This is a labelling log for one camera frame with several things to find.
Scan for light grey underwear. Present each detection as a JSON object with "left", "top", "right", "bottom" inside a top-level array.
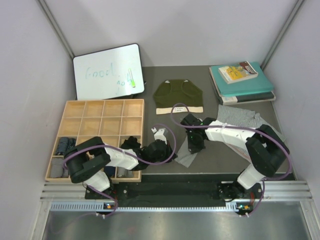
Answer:
[{"left": 174, "top": 138, "right": 197, "bottom": 168}]

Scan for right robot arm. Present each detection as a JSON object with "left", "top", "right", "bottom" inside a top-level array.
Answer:
[{"left": 180, "top": 113, "right": 290, "bottom": 201}]

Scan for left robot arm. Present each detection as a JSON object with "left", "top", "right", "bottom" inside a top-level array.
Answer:
[{"left": 62, "top": 136, "right": 177, "bottom": 199}]

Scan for black rolled garment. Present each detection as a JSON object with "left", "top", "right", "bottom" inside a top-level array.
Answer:
[{"left": 120, "top": 136, "right": 142, "bottom": 150}]

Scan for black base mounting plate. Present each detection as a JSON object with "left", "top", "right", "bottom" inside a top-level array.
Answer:
[{"left": 84, "top": 174, "right": 266, "bottom": 207}]

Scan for grey rolled garment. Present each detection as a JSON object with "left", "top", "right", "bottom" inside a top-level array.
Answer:
[{"left": 116, "top": 167, "right": 134, "bottom": 178}]

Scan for green sports bra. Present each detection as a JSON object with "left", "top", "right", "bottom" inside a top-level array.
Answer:
[{"left": 153, "top": 79, "right": 204, "bottom": 115}]

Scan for wooden compartment tray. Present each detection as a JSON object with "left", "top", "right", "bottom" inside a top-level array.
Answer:
[{"left": 44, "top": 98, "right": 146, "bottom": 183}]

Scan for navy rolled garment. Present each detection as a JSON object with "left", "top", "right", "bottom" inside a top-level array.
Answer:
[{"left": 103, "top": 166, "right": 116, "bottom": 178}]

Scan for grey striped boxer shorts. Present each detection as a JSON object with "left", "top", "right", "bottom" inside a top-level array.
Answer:
[{"left": 215, "top": 104, "right": 287, "bottom": 163}]

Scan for green whiteboard marker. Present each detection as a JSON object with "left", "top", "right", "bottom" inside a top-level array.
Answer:
[{"left": 128, "top": 68, "right": 136, "bottom": 88}]

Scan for yellow paperback book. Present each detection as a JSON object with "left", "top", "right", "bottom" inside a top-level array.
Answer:
[{"left": 218, "top": 61, "right": 259, "bottom": 84}]

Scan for white whiteboard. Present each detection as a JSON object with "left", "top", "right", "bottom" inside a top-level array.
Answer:
[{"left": 73, "top": 43, "right": 145, "bottom": 101}]

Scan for dark blue rolled socks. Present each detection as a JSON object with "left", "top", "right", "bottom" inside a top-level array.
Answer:
[{"left": 55, "top": 137, "right": 77, "bottom": 156}]

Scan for grey rolled socks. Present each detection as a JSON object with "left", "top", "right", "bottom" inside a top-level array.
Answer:
[{"left": 49, "top": 158, "right": 69, "bottom": 178}]

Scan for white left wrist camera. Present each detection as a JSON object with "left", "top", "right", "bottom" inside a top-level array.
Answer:
[{"left": 151, "top": 127, "right": 168, "bottom": 144}]

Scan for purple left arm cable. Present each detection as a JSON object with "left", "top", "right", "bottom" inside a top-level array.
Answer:
[{"left": 62, "top": 123, "right": 177, "bottom": 218}]

